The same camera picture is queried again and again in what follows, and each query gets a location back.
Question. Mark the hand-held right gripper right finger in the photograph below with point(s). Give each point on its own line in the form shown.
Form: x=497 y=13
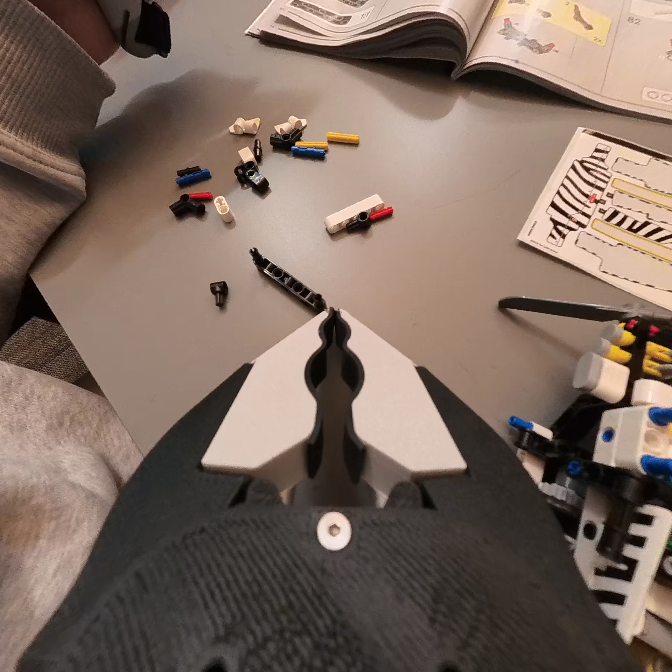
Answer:
x=409 y=420

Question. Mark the white angled lego connector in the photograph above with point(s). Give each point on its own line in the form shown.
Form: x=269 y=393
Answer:
x=241 y=126
x=288 y=126

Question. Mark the yellow lego axle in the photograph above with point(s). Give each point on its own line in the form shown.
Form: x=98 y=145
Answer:
x=312 y=144
x=343 y=138

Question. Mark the small black lego connector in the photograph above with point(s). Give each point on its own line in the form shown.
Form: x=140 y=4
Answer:
x=218 y=288

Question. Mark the long black lego beam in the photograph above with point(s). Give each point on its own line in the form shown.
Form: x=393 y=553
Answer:
x=286 y=281

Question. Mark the lego instruction booklet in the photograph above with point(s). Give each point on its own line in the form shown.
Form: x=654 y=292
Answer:
x=409 y=31

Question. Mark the black lego connector block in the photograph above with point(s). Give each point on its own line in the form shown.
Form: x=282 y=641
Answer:
x=278 y=140

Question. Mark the grey woven seat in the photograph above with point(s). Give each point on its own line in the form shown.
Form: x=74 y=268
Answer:
x=42 y=351

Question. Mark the black connector with red axle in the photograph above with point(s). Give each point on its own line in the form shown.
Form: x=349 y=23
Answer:
x=183 y=207
x=359 y=223

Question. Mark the short white lego beam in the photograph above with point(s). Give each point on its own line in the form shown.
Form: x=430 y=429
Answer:
x=227 y=215

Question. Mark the short black lego beam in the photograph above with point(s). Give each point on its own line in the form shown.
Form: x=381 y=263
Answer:
x=260 y=183

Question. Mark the small white lego piece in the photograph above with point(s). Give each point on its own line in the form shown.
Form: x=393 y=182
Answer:
x=246 y=156

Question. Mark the lego vehicle model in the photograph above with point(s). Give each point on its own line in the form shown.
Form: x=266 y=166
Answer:
x=624 y=435

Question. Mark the person's left hand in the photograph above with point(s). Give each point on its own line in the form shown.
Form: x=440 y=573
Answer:
x=97 y=26

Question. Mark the person's left forearm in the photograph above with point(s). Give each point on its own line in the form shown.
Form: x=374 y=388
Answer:
x=36 y=131

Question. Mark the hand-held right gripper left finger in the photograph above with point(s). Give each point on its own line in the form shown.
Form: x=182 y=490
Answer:
x=252 y=420

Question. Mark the zebra striped sticker sheet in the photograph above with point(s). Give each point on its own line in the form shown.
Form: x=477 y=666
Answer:
x=630 y=199

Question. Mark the black double hole lego connector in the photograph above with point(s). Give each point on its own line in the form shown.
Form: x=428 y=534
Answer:
x=242 y=170

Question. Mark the blue lego pin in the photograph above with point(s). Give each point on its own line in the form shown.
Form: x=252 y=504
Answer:
x=308 y=152
x=193 y=178

